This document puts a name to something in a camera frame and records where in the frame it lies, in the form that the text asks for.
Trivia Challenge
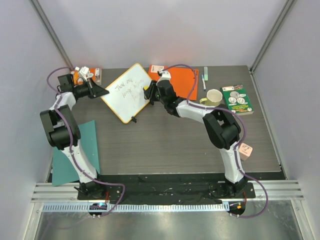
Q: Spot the pink wooden block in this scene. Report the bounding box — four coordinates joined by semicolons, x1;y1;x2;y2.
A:
239;143;253;161

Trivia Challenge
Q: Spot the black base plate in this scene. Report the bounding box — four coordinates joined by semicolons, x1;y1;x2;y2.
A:
77;173;256;205

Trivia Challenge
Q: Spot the whiteboard with yellow frame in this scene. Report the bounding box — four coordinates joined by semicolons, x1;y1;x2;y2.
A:
101;63;152;124

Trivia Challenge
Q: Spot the white slotted cable duct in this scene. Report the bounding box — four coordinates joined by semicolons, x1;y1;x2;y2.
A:
42;202;230;213

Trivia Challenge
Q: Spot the green coin book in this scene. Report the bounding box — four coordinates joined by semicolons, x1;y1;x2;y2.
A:
220;84;254;116

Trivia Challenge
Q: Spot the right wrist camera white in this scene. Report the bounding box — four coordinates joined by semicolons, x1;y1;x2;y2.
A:
157;70;172;81

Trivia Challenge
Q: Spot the right aluminium corner post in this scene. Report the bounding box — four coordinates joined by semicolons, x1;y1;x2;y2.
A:
249;0;297;74

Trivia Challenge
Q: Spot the orange paperback book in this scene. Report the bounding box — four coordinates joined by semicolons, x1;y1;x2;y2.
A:
70;68;102;86

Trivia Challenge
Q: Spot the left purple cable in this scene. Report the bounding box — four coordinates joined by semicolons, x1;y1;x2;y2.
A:
46;66;127;217

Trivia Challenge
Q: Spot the teal mat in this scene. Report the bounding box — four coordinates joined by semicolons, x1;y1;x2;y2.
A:
52;120;100;186

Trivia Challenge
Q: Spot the aluminium corner post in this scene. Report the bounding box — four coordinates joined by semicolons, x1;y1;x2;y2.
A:
29;0;73;67
249;0;297;74

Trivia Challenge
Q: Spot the blue whiteboard marker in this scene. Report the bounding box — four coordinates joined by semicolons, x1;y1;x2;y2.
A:
201;74;207;91

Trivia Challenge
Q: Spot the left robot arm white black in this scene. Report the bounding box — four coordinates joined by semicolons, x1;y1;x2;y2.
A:
40;73;109;200

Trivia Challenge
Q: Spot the orange notebook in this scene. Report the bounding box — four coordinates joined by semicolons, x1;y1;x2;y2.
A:
148;65;195;99

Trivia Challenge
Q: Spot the left aluminium corner post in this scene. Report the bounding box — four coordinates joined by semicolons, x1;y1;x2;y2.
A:
29;0;73;67

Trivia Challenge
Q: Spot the pale yellow mug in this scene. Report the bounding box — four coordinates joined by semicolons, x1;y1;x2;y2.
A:
199;89;223;107

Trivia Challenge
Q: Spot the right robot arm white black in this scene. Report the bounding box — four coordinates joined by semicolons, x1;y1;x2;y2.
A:
143;80;248;198

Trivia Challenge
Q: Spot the aluminium front rail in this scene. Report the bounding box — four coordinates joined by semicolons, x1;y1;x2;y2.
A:
31;180;305;203

